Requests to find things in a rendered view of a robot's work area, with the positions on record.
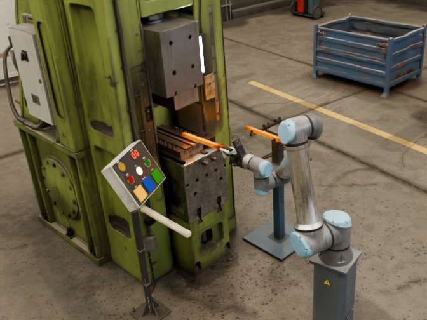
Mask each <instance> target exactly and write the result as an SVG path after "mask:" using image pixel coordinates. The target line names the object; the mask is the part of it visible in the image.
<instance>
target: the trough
mask: <svg viewBox="0 0 427 320"><path fill-rule="evenodd" d="M156 129H157V130H159V131H162V132H163V133H166V134H169V135H171V136H173V137H176V138H179V139H181V140H183V141H186V142H189V143H193V145H196V142H194V141H192V140H190V139H187V138H184V137H182V136H180V135H177V134H175V133H172V132H170V131H167V130H164V129H162V128H159V127H156Z"/></svg>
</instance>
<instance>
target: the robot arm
mask: <svg viewBox="0 0 427 320"><path fill-rule="evenodd" d="M322 132H323V123H322V121H321V119H320V118H319V117H318V116H316V115H314V114H303V115H301V116H297V117H293V118H290V119H287V120H285V121H282V122H281V123H280V125H279V127H278V136H279V139H280V141H281V143H283V144H285V147H286V151H287V154H286V156H285V157H284V159H283V161H282V162H281V164H280V165H279V167H278V168H277V170H276V171H275V172H272V170H273V166H272V164H271V163H270V162H269V161H267V160H264V159H261V158H259V157H256V156H254V155H251V154H246V152H245V149H244V148H243V146H242V144H241V142H240V139H239V138H238V139H236V140H234V141H232V143H233V145H234V147H230V148H233V150H232V151H230V152H229V150H226V149H223V148H220V151H221V152H222V155H223V158H224V159H225V158H226V157H229V156H230V161H229V164H230V165H232V164H234V165H232V166H234V167H236V166H239V167H240V168H243V169H248V170H250V171H253V173H254V191H255V193H256V194H258V195H262V196H264V195H267V194H269V190H270V189H273V188H275V187H278V186H281V185H284V184H287V183H289V182H290V181H291V184H292V192H293V197H294V204H295V212H296V216H297V221H296V223H295V224H294V229H295V232H293V233H291V235H290V242H291V245H292V247H293V249H294V251H295V252H296V253H297V254H298V255H299V256H300V257H303V258H307V257H312V256H313V255H315V254H317V253H318V257H319V259H320V260H321V261H322V262H323V263H325V264H327V265H329V266H333V267H342V266H345V265H348V264H349V263H351V262H352V260H353V251H352V249H351V246H350V239H351V218H350V216H349V215H348V214H347V213H345V212H343V211H339V210H329V211H326V212H325V213H324V214H323V220H320V219H319V218H318V212H317V207H316V199H315V190H314V185H313V177H312V172H311V164H310V159H309V150H308V149H309V147H310V146H311V144H312V143H313V141H314V140H317V139H319V137H320V136H321V134H322ZM231 163H232V164H231Z"/></svg>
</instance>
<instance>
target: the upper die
mask: <svg viewBox="0 0 427 320"><path fill-rule="evenodd" d="M197 101H199V96H198V87H194V88H193V89H190V90H187V91H185V92H182V93H179V94H178V95H176V94H175V96H172V97H170V98H165V97H161V96H159V95H155V94H153V93H152V102H153V103H156V104H158V105H161V106H164V107H167V108H169V109H172V110H178V109H181V108H183V107H185V106H187V105H190V104H192V103H195V102H197Z"/></svg>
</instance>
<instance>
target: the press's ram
mask: <svg viewBox="0 0 427 320"><path fill-rule="evenodd" d="M142 27H143V32H144V41H145V47H146V56H147V65H148V70H149V79H150V84H151V93H153V94H155V95H159V96H161V97H165V98H170V97H172V96H175V94H176V95H178V94H179V93H182V92H185V91H187V90H190V89H193V88H194V87H197V86H200V85H202V84H203V72H202V64H201V50H200V35H199V27H198V21H195V20H189V19H185V18H178V17H171V16H167V15H163V21H162V22H159V23H152V24H142Z"/></svg>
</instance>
